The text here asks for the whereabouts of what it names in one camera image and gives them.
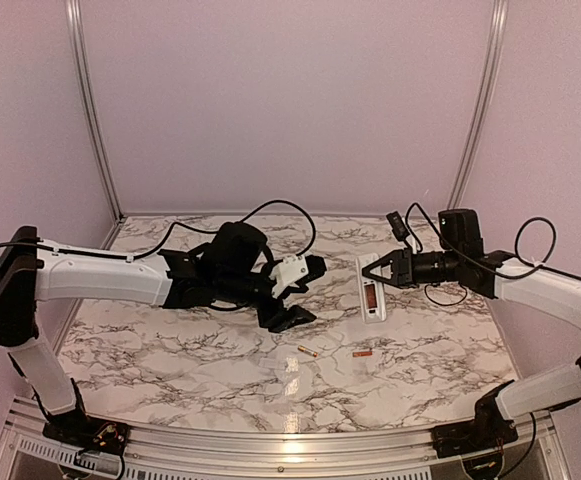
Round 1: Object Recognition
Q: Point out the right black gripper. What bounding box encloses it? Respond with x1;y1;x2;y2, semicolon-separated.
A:
362;246;463;288

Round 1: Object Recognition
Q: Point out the white remote control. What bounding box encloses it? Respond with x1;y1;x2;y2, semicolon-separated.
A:
356;253;387;324

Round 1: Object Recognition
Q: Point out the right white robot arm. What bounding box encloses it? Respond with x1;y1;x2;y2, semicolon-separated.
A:
360;209;581;448

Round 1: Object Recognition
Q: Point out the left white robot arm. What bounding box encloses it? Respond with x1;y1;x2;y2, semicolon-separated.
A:
0;222;326;445

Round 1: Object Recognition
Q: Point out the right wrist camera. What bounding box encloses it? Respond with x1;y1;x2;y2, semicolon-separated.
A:
386;211;410;242

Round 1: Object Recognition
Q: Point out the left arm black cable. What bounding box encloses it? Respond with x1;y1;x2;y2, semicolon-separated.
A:
0;199;318;326

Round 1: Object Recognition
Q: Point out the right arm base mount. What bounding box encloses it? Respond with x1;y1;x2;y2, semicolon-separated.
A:
431;383;518;458

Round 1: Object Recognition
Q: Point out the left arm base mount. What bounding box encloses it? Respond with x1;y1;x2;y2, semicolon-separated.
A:
43;410;130;455

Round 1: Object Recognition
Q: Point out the right aluminium corner post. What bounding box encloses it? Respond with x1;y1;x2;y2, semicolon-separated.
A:
446;0;509;209

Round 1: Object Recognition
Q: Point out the aluminium corner post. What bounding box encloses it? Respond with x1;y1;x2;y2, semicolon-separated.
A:
65;0;124;223
446;0;509;209

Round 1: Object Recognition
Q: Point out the front aluminium rail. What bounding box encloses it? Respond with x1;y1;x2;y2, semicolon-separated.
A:
0;397;572;479

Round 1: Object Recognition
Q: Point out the left aluminium corner post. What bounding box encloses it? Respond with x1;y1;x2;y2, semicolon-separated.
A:
65;0;124;223

